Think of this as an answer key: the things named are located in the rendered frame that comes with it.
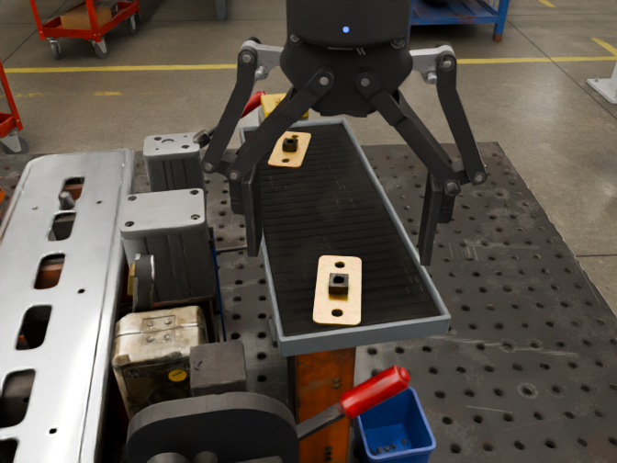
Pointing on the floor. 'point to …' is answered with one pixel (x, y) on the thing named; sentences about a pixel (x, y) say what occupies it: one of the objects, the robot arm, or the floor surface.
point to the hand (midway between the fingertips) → (339, 239)
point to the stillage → (458, 14)
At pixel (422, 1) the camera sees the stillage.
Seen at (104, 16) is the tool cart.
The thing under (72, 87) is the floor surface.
